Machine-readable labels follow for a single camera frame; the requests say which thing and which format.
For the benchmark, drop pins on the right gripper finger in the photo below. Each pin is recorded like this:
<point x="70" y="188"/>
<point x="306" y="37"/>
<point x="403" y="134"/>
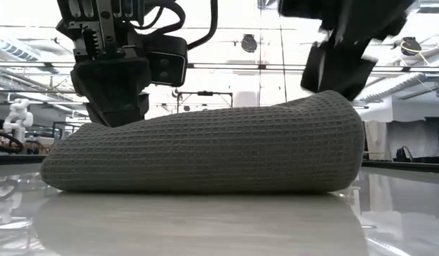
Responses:
<point x="347" y="71"/>

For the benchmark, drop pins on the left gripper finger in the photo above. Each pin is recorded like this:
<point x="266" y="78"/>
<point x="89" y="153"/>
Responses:
<point x="113" y="92"/>
<point x="144" y="106"/>

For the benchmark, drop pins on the grey waffle weave towel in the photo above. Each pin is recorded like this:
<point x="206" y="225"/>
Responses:
<point x="212" y="153"/>

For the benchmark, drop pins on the white hanging curtain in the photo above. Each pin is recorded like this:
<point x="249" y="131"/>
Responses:
<point x="377" y="138"/>

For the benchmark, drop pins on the white robot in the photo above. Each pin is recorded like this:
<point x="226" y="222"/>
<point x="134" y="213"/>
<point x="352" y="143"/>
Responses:
<point x="17" y="117"/>

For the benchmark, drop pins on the black backpack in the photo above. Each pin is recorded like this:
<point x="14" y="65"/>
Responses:
<point x="404" y="155"/>

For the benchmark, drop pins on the white building column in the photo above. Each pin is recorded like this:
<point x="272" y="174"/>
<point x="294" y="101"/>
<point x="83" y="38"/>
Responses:
<point x="246" y="99"/>

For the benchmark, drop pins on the black curved tube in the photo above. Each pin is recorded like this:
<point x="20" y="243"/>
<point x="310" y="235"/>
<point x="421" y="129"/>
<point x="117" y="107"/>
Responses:
<point x="14" y="140"/>

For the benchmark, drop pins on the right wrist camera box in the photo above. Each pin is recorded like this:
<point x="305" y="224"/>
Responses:
<point x="311" y="67"/>

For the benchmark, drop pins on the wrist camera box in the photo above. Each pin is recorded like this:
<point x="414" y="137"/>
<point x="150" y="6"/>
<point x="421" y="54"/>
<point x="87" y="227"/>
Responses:
<point x="311" y="67"/>
<point x="168" y="60"/>

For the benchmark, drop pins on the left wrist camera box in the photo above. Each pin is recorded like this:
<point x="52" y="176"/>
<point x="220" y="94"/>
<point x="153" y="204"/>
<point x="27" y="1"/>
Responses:
<point x="168" y="60"/>

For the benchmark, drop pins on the black metal rack frame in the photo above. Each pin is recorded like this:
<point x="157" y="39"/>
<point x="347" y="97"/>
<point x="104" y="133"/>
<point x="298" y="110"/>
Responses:
<point x="61" y="123"/>

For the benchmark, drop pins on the black gantry frame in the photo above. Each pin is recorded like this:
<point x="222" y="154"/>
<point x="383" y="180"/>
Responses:
<point x="205" y="93"/>

